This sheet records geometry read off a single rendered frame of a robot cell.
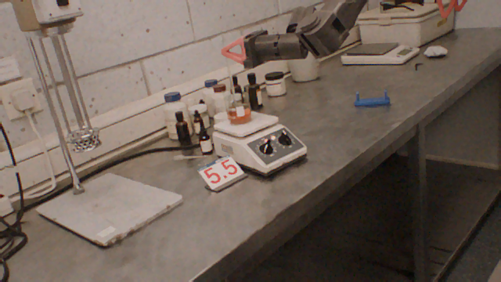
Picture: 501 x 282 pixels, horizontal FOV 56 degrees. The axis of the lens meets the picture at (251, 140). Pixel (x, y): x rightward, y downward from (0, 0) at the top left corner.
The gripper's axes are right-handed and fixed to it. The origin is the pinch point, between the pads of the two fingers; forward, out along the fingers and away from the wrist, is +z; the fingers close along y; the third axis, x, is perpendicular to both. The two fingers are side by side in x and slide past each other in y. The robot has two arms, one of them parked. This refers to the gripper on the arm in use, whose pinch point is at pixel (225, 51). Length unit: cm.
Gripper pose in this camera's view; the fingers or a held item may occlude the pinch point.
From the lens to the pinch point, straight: 112.5
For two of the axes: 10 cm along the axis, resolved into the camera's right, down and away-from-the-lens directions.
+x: 1.6, 9.2, 3.5
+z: -8.9, -0.2, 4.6
